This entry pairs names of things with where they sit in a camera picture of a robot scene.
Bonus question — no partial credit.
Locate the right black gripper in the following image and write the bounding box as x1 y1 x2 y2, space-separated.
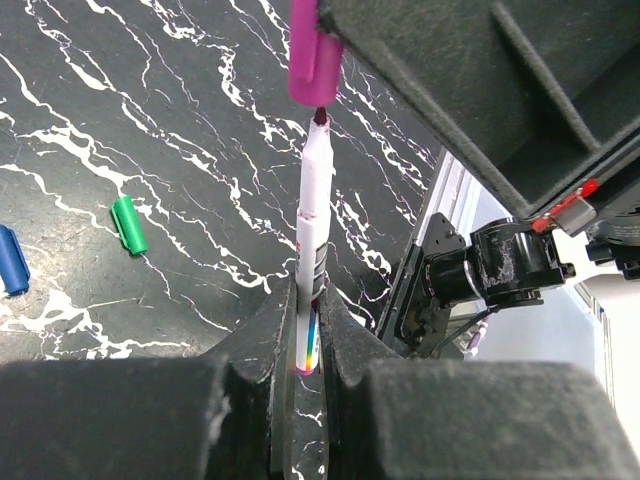
586 164 639 280

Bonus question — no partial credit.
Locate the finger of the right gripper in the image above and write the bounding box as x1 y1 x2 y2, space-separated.
319 1 639 218

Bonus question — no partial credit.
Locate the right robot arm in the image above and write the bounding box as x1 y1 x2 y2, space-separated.
318 1 639 479

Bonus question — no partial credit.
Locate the magenta pen cap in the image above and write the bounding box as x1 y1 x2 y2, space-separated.
288 0 343 108

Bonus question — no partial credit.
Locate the aluminium rail frame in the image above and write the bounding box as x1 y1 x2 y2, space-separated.
374 147 481 346

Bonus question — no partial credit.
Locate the green pen cap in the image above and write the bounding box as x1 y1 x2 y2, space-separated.
111 196 148 256

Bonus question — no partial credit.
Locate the blue pen cap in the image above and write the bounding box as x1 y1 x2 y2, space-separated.
0 225 30 296

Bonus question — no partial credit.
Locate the white pen magenta end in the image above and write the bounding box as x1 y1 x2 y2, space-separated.
295 107 334 375

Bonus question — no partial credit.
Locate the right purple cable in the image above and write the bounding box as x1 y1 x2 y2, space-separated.
464 319 489 359

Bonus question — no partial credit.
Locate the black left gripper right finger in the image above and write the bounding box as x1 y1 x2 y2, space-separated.
319 285 397 479

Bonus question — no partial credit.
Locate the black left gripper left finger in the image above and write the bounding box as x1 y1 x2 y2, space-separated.
203 277 296 479

